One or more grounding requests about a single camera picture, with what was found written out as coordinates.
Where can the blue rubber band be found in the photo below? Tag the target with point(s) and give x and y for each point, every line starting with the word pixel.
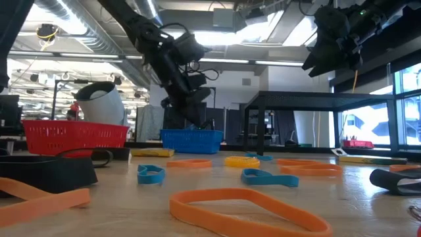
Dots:
pixel 263 158
pixel 151 179
pixel 279 181

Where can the orange rubber band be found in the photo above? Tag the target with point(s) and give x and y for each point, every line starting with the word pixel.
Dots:
pixel 197 219
pixel 312 171
pixel 49 204
pixel 189 165
pixel 289 161

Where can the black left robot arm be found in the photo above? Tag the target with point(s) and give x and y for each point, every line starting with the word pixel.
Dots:
pixel 131 19

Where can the black monitor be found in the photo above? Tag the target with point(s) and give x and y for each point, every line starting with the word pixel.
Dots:
pixel 10 115

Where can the black table frame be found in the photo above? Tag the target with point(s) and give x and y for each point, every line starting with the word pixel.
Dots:
pixel 237 148

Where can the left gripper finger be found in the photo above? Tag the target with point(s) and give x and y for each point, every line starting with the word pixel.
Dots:
pixel 181 116
pixel 196 116

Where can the black metal stand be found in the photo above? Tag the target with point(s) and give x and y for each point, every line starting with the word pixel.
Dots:
pixel 54 98

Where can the blue plastic basket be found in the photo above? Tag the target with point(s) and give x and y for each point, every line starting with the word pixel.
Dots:
pixel 190 141

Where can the red tray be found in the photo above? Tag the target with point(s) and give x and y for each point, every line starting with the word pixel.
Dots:
pixel 358 144

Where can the person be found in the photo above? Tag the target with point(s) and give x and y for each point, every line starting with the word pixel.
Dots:
pixel 70 115

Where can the wide black rubber band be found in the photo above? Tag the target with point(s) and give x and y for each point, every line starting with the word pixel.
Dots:
pixel 385 181
pixel 49 174

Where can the ceiling strip light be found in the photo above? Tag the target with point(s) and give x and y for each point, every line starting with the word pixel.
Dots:
pixel 250 61
pixel 89 55

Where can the yellow rubber band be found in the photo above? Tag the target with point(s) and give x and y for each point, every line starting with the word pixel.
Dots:
pixel 242 163

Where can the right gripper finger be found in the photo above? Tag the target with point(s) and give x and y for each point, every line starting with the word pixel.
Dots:
pixel 324 70
pixel 314 62

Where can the grey fabric partition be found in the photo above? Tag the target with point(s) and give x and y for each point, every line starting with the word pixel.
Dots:
pixel 149 123

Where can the grey ceiling box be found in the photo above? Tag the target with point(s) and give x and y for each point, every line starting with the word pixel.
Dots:
pixel 223 17

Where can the silver ventilation duct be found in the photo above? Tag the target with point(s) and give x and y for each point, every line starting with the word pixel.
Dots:
pixel 82 29

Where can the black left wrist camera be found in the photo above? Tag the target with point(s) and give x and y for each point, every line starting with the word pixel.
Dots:
pixel 199 81

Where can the black mesh metal shelf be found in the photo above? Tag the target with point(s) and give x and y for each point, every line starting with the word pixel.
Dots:
pixel 312 98

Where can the thin black rubber band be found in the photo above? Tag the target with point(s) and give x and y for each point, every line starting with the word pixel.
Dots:
pixel 121 154

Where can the red plastic basket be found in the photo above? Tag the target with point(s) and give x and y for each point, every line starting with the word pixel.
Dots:
pixel 65 138

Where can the white cylindrical lamp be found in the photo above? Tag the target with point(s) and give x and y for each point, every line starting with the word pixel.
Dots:
pixel 102 108

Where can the red hanging object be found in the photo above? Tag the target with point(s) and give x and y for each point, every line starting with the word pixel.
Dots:
pixel 75 107

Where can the dark office partition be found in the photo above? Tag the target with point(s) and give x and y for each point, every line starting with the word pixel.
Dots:
pixel 230 125

